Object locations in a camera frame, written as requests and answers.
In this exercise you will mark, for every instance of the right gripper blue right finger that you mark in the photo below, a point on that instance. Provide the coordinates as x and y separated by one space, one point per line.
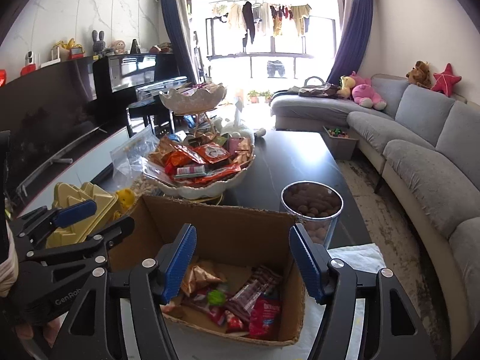
392 328

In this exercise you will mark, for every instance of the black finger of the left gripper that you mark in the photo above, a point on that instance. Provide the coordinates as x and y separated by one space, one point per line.
95 244

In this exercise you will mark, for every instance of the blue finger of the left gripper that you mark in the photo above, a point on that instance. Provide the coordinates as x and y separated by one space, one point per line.
32 229

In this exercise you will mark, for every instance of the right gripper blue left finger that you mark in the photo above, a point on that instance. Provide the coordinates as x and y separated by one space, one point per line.
93 327

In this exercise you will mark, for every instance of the orange tan snack bag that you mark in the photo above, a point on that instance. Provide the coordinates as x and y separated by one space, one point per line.
200 274

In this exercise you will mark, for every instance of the green lollipop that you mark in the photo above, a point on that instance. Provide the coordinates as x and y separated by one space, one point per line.
216 297

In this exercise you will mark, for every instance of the pink red snack bag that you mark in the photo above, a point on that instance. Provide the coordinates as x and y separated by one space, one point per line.
265 319

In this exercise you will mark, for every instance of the maroon striped snack packet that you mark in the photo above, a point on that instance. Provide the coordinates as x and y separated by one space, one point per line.
262 280

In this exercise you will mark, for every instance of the red crinkled snack bag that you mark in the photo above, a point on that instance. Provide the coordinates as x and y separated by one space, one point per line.
199 302

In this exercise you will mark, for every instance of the small red candy packet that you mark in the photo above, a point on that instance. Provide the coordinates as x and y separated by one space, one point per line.
233 323

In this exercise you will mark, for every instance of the gold lid snack container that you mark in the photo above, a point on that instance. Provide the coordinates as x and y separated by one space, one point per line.
66 195

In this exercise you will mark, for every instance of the clear plastic snack bag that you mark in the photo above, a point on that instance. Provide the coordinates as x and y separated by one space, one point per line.
128 160

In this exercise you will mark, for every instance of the black television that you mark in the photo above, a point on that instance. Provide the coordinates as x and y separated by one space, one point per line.
45 111

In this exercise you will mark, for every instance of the white tiered snack tray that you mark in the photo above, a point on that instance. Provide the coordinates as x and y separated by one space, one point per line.
210 159

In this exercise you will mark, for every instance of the brown cardboard box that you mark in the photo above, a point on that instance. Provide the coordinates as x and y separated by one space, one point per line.
236 239

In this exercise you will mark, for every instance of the clear tall nut jar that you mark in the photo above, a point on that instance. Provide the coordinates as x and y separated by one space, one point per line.
316 206

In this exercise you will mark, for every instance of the red heart balloon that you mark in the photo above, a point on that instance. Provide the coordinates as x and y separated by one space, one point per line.
3 77

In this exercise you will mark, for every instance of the black upright piano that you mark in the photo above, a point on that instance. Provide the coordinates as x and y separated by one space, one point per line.
128 89

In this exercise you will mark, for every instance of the grey curved sofa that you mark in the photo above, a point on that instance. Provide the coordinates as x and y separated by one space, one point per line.
425 146

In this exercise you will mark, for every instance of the grey rabbit figurine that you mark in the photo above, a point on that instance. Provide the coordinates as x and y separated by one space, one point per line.
99 45

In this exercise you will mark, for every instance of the grey toy storage bin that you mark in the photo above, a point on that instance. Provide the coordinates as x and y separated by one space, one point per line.
340 142

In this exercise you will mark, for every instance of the pink plush toy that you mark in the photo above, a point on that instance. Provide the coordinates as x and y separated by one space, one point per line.
365 95

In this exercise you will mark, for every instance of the yellow plush toy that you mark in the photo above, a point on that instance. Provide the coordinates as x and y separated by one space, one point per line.
347 85

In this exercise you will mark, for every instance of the handbag on sofa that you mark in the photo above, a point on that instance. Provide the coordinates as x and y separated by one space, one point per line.
323 90

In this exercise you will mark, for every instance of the red star pillow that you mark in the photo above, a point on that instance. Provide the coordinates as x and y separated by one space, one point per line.
445 81

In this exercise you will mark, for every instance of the brown lion plush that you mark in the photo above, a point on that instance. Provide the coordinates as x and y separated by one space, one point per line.
420 75

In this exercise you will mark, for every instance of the left blue curtain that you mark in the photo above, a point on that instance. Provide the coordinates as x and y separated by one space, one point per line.
176 24

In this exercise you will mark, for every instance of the blue curtain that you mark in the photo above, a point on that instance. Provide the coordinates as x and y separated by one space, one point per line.
357 24
176 24

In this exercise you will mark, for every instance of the right blue curtain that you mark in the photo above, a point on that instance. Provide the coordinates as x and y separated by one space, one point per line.
357 24

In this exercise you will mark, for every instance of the white red security camera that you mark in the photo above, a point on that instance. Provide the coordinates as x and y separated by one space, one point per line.
30 65

